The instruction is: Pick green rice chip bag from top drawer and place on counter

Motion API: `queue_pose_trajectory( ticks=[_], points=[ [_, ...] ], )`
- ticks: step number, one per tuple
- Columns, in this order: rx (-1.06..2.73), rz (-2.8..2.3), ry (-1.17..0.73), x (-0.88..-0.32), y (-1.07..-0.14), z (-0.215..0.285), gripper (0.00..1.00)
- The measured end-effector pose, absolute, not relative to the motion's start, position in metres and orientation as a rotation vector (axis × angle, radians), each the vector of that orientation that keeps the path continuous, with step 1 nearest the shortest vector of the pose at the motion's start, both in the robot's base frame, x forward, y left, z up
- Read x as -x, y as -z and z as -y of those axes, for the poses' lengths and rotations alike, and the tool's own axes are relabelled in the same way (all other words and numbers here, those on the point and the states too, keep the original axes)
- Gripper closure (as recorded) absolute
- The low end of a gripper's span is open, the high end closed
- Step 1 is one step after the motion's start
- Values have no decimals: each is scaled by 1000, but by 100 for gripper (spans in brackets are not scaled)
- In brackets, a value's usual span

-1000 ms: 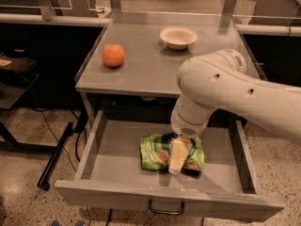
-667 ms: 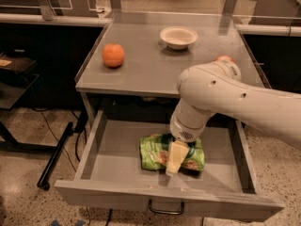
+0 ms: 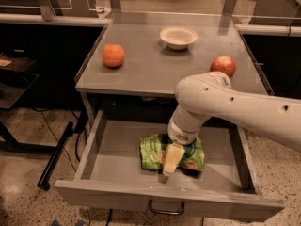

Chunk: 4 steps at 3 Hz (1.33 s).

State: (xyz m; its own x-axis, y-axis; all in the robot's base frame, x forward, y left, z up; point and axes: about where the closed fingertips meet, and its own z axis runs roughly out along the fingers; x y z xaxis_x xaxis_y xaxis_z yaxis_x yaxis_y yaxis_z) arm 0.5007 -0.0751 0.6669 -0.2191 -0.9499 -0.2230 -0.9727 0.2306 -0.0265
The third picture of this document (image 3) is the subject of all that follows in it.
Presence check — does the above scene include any white horizontal rail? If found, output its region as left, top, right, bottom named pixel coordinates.
left=0, top=13, right=111, bottom=27

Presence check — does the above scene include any red apple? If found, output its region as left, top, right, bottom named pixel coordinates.
left=210, top=56, right=236, bottom=78

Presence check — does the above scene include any white bowl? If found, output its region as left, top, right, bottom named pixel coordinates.
left=160, top=26, right=198, bottom=50

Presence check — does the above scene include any metal drawer handle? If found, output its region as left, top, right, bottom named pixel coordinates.
left=149, top=200, right=185, bottom=216

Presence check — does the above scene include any black floor stand bar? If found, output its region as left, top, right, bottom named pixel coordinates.
left=37, top=122, right=73, bottom=191

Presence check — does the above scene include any open grey drawer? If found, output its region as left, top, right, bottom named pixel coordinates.
left=55, top=112, right=284, bottom=222

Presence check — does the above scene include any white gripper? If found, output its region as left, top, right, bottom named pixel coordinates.
left=163, top=105, right=210, bottom=177

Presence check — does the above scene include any green rice chip bag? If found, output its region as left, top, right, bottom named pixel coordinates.
left=139, top=134, right=205, bottom=171

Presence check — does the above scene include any dark side table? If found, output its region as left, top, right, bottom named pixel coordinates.
left=0, top=54, right=56, bottom=153

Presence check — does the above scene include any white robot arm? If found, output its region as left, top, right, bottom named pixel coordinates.
left=167, top=72, right=301, bottom=151

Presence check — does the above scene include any orange fruit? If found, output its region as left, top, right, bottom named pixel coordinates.
left=102, top=43, right=125, bottom=68

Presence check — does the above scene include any grey counter cabinet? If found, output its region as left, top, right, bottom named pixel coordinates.
left=76, top=12, right=268, bottom=128

